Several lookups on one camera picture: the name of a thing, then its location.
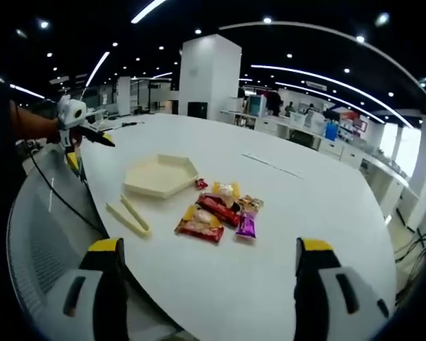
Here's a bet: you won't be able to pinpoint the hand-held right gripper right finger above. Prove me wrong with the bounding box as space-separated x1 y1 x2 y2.
293 237 399 341

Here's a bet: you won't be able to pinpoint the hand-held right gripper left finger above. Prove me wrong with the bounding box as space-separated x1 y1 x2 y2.
38 237 131 341

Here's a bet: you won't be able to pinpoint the cream hexagonal container tray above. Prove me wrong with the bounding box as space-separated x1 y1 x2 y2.
123 153 200 201

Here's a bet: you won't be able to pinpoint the cream plastic food tongs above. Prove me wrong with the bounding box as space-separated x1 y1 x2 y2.
105 194 152 238

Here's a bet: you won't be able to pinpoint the purple food packet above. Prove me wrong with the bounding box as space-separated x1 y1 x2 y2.
234 209 261 240

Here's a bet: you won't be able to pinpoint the brown gold food packet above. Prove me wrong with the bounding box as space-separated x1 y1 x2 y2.
239 194 265 215

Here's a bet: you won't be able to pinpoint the red yellow food packet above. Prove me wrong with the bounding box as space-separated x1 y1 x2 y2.
173 205 226 246

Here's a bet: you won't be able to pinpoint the yellow clear food packet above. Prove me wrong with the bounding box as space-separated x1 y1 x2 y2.
212 180 243 207

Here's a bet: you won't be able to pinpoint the long red food packet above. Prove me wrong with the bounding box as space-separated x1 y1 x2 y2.
195 193 243 229

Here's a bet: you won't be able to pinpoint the grey mesh chair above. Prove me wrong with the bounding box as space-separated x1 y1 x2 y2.
6 148 136 341

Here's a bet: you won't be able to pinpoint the white square pillar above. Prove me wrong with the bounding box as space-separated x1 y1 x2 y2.
178 33 243 122

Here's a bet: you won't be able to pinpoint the light blue monitor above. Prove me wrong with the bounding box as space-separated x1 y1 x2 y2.
246 93 268 117

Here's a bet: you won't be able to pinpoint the white background counter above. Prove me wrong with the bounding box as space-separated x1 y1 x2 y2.
219 108 422 221

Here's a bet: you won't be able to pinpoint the blue box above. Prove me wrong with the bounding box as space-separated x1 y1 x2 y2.
324 119 341 142

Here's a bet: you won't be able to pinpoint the black cable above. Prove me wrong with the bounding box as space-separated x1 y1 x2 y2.
28 151 109 237

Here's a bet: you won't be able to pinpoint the bundle of floor cables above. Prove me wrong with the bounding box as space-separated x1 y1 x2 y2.
393 225 426 264

